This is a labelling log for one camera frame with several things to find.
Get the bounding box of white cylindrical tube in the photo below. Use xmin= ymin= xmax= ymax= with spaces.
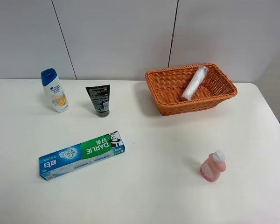
xmin=181 ymin=66 xmax=208 ymax=101

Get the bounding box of Darlie toothpaste box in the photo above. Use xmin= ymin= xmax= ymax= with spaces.
xmin=39 ymin=131 xmax=125 ymax=181

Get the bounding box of orange wicker basket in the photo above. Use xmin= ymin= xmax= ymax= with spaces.
xmin=145 ymin=63 xmax=238 ymax=116

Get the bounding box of black facial cleanser tube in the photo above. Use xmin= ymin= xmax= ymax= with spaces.
xmin=86 ymin=85 xmax=110 ymax=118

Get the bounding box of pink bottle, white cap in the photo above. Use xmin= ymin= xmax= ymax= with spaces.
xmin=200 ymin=150 xmax=226 ymax=182

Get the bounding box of white shampoo bottle, blue cap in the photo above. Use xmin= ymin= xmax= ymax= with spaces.
xmin=41 ymin=68 xmax=69 ymax=113

